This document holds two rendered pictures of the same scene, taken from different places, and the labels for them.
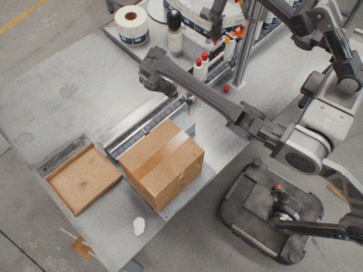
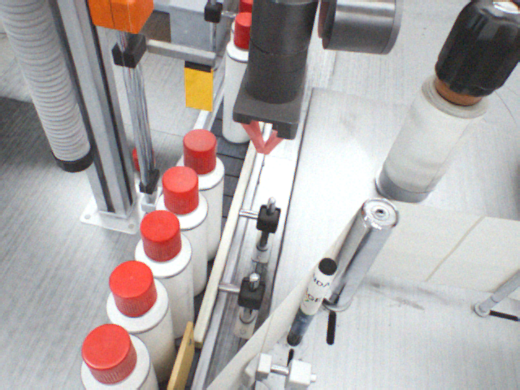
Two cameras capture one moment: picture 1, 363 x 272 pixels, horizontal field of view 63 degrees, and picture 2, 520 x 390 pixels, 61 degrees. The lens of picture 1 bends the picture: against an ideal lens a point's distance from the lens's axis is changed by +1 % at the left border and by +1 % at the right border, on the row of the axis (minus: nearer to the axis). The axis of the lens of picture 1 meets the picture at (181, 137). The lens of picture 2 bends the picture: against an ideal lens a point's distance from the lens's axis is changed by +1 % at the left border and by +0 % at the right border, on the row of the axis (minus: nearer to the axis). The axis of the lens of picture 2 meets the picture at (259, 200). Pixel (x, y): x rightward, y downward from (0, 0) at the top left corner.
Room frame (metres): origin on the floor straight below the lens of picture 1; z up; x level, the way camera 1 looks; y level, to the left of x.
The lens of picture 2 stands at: (1.57, -0.45, 1.40)
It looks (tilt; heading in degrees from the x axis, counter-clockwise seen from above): 53 degrees down; 137
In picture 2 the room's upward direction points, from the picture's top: 10 degrees clockwise
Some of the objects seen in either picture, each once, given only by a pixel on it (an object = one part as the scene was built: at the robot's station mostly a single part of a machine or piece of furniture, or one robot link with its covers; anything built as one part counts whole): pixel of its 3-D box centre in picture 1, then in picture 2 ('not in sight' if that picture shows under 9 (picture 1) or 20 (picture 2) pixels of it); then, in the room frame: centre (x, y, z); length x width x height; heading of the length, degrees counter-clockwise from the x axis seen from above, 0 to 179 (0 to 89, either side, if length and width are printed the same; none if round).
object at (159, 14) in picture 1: (169, 7); not in sight; (1.77, 0.07, 0.89); 0.31 x 0.31 x 0.01
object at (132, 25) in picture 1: (132, 25); not in sight; (1.52, 0.31, 0.95); 0.20 x 0.20 x 0.14
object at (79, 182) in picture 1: (83, 177); not in sight; (0.53, 0.50, 0.85); 0.30 x 0.26 x 0.04; 134
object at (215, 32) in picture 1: (216, 29); (275, 70); (1.29, -0.20, 1.13); 0.10 x 0.07 x 0.07; 135
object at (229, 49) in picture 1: (229, 46); (200, 201); (1.30, -0.29, 0.98); 0.05 x 0.05 x 0.20
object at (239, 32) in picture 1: (232, 48); (166, 123); (1.23, -0.29, 1.05); 0.10 x 0.04 x 0.33; 44
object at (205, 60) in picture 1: (203, 67); (242, 84); (1.14, -0.13, 0.98); 0.05 x 0.05 x 0.20
